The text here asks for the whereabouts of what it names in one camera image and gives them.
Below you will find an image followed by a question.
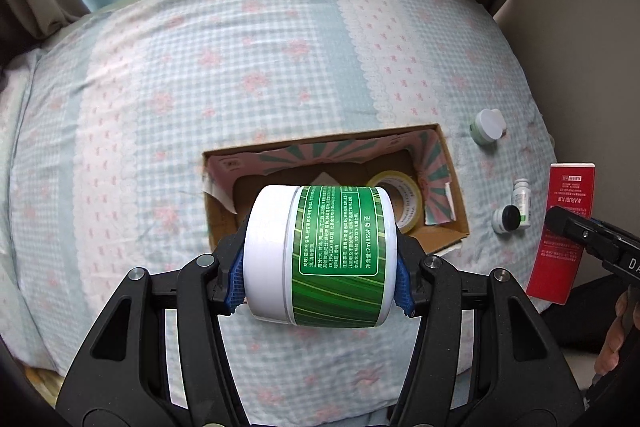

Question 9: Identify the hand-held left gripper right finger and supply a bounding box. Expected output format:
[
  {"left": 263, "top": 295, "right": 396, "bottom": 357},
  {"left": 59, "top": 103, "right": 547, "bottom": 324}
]
[{"left": 389, "top": 241, "right": 587, "bottom": 427}]

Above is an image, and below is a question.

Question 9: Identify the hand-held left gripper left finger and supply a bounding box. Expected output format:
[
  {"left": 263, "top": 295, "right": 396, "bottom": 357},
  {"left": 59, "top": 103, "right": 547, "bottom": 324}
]
[{"left": 55, "top": 233, "right": 251, "bottom": 427}]

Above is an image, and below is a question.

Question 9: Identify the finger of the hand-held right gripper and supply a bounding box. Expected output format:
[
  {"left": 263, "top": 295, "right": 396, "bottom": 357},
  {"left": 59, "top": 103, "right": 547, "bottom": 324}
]
[{"left": 544, "top": 206, "right": 608, "bottom": 259}]

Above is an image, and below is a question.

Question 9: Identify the white jar with green label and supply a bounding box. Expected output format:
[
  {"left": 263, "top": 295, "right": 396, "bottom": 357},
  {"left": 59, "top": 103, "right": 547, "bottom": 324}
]
[{"left": 244, "top": 184, "right": 404, "bottom": 329}]

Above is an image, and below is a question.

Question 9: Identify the cardboard box with patterned lining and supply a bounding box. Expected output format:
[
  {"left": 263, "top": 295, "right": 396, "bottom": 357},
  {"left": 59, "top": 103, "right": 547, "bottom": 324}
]
[{"left": 201, "top": 123, "right": 472, "bottom": 259}]

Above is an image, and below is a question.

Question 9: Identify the person's right hand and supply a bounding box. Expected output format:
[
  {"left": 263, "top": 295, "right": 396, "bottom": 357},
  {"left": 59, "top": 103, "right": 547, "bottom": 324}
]
[{"left": 594, "top": 292, "right": 636, "bottom": 376}]

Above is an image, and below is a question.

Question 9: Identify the red carton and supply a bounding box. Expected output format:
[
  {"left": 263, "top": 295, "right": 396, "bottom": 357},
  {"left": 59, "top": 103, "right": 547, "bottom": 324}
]
[{"left": 526, "top": 163, "right": 597, "bottom": 306}]

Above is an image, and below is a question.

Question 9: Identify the small white bottle green label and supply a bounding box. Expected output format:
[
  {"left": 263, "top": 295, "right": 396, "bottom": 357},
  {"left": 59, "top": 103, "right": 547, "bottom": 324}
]
[{"left": 511, "top": 178, "right": 534, "bottom": 228}]

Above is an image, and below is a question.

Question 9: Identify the small white jar black lid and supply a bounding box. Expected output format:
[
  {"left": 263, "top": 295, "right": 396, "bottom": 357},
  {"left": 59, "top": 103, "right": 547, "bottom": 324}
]
[{"left": 492, "top": 205, "right": 526, "bottom": 236}]

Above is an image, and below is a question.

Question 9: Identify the dark cloth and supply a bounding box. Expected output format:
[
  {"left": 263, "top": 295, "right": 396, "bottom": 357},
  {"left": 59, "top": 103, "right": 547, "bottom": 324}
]
[{"left": 539, "top": 281, "right": 627, "bottom": 354}]

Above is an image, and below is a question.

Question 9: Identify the clear tape roll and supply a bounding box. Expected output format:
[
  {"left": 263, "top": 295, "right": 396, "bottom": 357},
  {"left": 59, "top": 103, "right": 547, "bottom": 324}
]
[{"left": 366, "top": 170, "right": 425, "bottom": 236}]

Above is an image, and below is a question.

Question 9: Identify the small white and green jar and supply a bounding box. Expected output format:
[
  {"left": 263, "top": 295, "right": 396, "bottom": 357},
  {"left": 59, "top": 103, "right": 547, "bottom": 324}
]
[{"left": 469, "top": 108, "right": 507, "bottom": 147}]

